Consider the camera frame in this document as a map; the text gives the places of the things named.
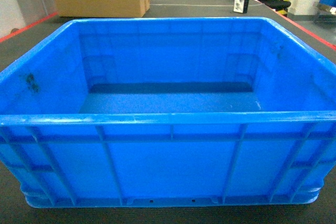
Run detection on large blue plastic crate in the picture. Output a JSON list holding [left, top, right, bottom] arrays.
[[1, 17, 335, 208]]

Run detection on black white standing sign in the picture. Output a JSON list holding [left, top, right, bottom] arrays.
[[233, 0, 249, 14]]

